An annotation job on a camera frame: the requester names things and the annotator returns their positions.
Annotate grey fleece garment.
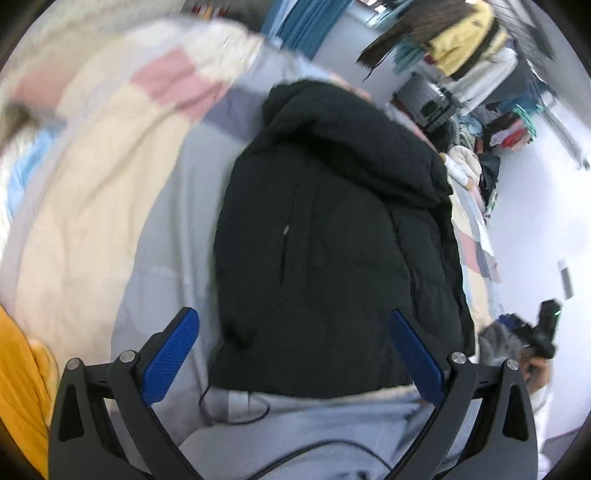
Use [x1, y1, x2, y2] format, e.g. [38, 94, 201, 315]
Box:
[478, 320, 525, 366]

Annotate yellow fleece jacket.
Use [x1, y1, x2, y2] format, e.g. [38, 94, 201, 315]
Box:
[427, 2, 502, 77]

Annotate white hoodie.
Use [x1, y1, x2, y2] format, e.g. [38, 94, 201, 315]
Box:
[445, 46, 520, 114]

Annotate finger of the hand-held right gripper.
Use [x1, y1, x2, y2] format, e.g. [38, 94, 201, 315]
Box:
[498, 313, 532, 335]

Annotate light blue jeans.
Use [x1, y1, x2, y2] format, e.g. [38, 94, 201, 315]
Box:
[175, 388, 482, 480]

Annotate pastel patchwork bed sheet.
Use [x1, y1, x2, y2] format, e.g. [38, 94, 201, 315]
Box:
[0, 18, 504, 425]

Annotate black cable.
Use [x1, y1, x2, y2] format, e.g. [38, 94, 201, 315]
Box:
[198, 388, 403, 480]

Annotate teal hanging cloth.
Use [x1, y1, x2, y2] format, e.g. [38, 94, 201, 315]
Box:
[394, 41, 426, 75]

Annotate grey suitcase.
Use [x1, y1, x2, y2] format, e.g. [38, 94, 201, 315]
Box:
[392, 74, 456, 136]

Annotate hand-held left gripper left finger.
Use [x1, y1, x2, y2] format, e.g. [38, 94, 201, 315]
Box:
[48, 306, 206, 480]

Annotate white wall fixture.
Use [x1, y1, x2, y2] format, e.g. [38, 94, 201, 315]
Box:
[558, 259, 574, 299]

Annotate yellow garment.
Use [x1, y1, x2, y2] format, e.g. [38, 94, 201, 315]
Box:
[0, 305, 59, 479]

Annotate person's right hand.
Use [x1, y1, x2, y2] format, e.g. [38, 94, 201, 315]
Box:
[522, 355, 551, 394]

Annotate blue curtain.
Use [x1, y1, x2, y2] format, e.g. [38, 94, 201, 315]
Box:
[265, 0, 352, 61]

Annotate black puffer jacket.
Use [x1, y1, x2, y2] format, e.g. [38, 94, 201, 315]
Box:
[210, 79, 476, 400]

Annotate metal clothes rail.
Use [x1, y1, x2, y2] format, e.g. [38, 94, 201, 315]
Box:
[494, 0, 591, 171]

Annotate teal clip hanger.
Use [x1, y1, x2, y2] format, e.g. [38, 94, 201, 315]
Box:
[512, 104, 539, 139]

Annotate pile of clothes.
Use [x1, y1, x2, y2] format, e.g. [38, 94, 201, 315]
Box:
[443, 111, 505, 191]

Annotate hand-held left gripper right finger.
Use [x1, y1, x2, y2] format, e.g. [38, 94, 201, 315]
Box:
[388, 308, 541, 480]

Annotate small hanging garments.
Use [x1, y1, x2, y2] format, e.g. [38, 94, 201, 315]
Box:
[475, 111, 532, 151]

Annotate cream puffy coat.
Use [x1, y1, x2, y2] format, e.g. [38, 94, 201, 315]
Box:
[445, 145, 484, 190]

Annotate person's right forearm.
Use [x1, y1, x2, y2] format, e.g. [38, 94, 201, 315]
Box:
[529, 385, 557, 467]

